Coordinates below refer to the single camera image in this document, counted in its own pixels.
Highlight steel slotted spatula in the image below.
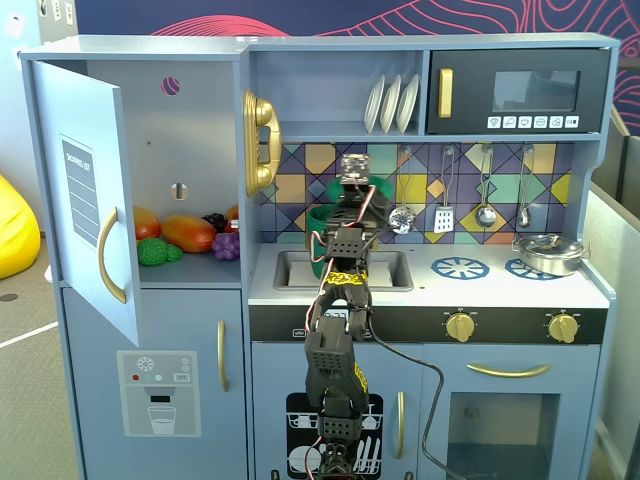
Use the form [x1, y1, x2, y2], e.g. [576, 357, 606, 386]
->
[432, 144, 457, 234]

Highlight gold stove knob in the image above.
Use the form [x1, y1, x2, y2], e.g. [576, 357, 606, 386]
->
[444, 312, 477, 344]
[547, 312, 582, 344]

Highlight red orange toy peach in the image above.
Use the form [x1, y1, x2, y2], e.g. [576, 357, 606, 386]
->
[132, 206, 163, 241]

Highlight blue freezer door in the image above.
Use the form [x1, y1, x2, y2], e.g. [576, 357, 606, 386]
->
[60, 287, 249, 480]

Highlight gold oven handle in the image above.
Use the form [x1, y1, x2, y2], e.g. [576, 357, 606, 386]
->
[467, 363, 553, 379]

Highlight yellow beanbag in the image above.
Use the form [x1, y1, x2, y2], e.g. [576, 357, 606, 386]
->
[0, 173, 42, 280]

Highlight blue toy kitchen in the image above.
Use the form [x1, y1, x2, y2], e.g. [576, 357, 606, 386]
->
[19, 32, 621, 480]

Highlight gold fridge door handle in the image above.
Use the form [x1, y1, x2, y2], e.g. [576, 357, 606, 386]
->
[97, 206, 128, 305]

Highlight gold microwave handle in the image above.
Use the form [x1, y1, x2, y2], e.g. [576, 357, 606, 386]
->
[438, 67, 454, 120]

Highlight gold freezer door handle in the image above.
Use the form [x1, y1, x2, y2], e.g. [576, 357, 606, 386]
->
[216, 319, 231, 393]

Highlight steel ladle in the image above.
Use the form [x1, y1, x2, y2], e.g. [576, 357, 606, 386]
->
[474, 143, 497, 227]

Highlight purple toy grapes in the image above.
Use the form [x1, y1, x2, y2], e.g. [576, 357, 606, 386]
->
[211, 231, 241, 261]

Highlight blue shopping list fridge door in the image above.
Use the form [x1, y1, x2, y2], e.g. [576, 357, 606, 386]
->
[30, 60, 142, 348]

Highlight orange toy mango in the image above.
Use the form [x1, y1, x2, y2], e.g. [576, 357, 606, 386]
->
[160, 213, 218, 254]

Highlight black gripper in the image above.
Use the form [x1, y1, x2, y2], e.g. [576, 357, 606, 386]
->
[327, 183, 396, 236]

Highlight green cylindrical container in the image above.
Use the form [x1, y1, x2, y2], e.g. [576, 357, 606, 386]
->
[305, 199, 374, 282]

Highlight gold dishwasher door handle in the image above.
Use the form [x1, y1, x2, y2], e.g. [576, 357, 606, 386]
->
[396, 391, 406, 460]

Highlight small camera circuit board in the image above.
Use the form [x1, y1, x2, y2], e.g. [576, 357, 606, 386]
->
[340, 153, 372, 185]

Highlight gold toy phone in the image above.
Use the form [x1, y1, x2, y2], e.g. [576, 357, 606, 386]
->
[242, 88, 284, 197]

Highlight blue oven door with window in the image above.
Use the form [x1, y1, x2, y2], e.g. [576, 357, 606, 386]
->
[422, 344, 601, 480]

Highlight black cable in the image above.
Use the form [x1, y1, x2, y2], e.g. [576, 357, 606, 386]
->
[368, 319, 461, 480]

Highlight green toy broccoli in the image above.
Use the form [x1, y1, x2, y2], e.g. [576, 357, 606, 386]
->
[136, 236, 185, 267]

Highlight steel skimmer spoon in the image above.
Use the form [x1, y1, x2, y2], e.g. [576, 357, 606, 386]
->
[388, 144, 417, 235]

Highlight blue dishwasher door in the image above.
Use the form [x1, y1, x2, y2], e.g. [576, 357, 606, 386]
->
[251, 342, 421, 480]

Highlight black toy microwave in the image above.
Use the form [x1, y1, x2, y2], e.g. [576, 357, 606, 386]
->
[425, 48, 612, 135]

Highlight white toy plate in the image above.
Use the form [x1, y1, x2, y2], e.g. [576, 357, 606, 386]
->
[379, 74, 403, 134]
[395, 73, 421, 134]
[363, 74, 387, 135]

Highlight grey toy sink basin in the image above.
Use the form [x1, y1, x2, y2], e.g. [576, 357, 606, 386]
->
[273, 249, 415, 293]

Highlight steel pot with lid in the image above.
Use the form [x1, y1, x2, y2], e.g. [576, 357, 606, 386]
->
[510, 233, 592, 277]

